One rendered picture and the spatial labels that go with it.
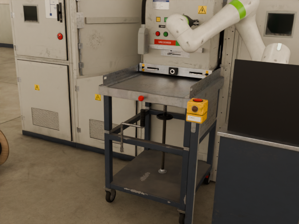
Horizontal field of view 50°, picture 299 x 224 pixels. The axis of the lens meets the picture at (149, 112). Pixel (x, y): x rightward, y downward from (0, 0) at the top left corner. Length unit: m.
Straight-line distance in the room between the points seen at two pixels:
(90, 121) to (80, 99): 0.22
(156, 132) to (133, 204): 0.66
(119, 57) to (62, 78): 0.78
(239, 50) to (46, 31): 1.71
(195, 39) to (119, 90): 0.54
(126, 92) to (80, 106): 1.15
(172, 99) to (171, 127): 0.85
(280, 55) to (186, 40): 0.48
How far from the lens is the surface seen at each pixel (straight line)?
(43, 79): 3.22
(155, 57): 2.32
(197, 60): 2.21
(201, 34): 1.79
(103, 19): 2.32
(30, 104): 3.42
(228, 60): 2.37
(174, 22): 1.78
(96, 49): 2.32
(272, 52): 1.73
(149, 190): 2.17
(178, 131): 2.61
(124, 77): 2.20
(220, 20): 1.86
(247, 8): 1.94
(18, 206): 2.46
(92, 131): 3.02
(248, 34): 2.02
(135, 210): 2.28
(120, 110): 2.77
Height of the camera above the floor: 1.32
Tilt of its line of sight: 18 degrees down
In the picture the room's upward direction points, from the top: 2 degrees clockwise
